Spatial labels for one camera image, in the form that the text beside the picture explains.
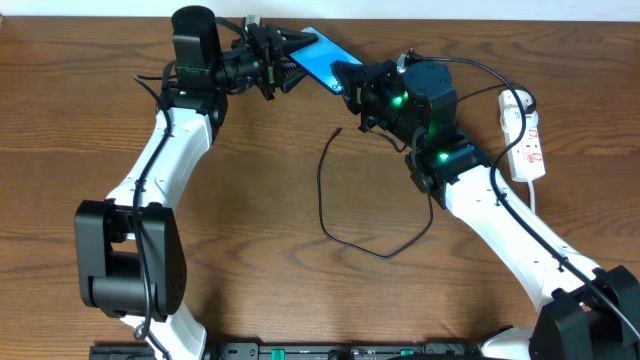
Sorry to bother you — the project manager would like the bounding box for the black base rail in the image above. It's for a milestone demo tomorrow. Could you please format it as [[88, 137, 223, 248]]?
[[89, 341, 481, 360]]

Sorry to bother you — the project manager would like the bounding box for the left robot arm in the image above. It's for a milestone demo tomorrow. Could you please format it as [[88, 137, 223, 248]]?
[[74, 5, 318, 359]]

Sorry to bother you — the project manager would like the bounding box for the blue Galaxy smartphone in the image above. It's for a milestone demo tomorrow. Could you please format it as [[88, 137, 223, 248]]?
[[289, 27, 361, 95]]

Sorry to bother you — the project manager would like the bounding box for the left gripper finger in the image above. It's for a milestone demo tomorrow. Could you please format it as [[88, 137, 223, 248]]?
[[274, 28, 318, 56], [274, 62, 306, 94]]

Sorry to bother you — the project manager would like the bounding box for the white power strip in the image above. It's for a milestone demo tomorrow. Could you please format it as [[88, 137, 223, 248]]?
[[497, 89, 547, 183]]

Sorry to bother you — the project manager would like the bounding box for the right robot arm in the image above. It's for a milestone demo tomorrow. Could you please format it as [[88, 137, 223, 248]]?
[[331, 56, 639, 359]]

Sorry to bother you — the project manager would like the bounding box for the black USB charging cable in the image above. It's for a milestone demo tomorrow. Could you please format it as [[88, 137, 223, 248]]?
[[316, 82, 538, 260]]

